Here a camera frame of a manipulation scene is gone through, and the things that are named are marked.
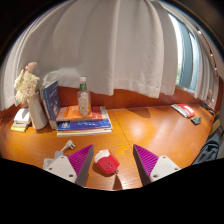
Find ceiling spot lights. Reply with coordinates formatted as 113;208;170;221
197;29;218;73

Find red flat book under orange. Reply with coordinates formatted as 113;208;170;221
90;105;111;122

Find clear bottle with green label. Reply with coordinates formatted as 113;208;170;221
76;76;92;117

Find upright white book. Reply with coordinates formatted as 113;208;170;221
39;87;51;130

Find narrow white curtain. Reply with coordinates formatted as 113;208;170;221
196;36;219;104

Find dark bag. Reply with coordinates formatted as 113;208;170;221
191;128;223;166

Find white flat book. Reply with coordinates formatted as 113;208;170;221
13;107;32;125

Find wide white curtain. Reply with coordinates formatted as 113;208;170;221
0;0;180;112

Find red and white charger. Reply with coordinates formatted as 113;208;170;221
93;148;121;175

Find yellow flat book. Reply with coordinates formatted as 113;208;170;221
10;121;30;133

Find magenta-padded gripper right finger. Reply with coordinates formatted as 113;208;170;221
132;143;182;187

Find white vase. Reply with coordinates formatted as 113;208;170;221
26;92;50;131

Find white plug with cable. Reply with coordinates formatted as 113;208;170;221
60;139;77;154

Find white flower bouquet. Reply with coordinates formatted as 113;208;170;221
13;61;41;105

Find window with grey frame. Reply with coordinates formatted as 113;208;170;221
168;13;202;93

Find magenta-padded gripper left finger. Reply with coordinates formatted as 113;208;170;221
42;143;95;188

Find upright blue book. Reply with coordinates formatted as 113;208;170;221
43;80;62;130

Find blue flat book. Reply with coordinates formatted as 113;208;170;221
56;118;113;132

